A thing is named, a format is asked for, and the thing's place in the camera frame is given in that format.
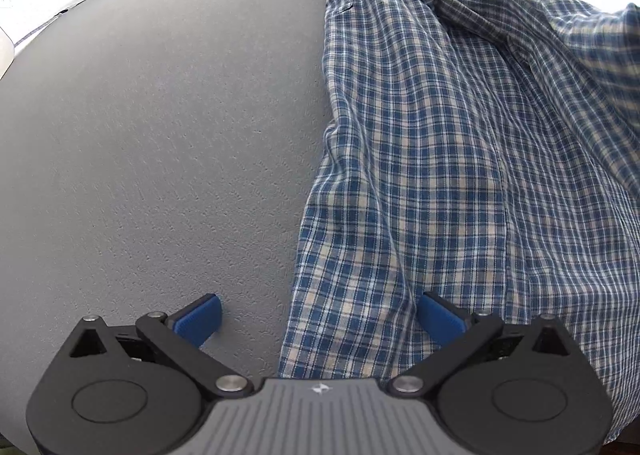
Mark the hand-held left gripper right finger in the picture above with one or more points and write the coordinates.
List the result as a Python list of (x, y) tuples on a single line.
[(440, 317)]

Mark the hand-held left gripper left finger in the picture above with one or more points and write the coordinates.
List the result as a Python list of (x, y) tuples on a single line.
[(200, 317)]

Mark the blue plaid shirt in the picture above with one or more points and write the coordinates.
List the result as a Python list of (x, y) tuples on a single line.
[(440, 135)]

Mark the white panel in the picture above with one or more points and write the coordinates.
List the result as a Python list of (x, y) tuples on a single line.
[(5, 52)]

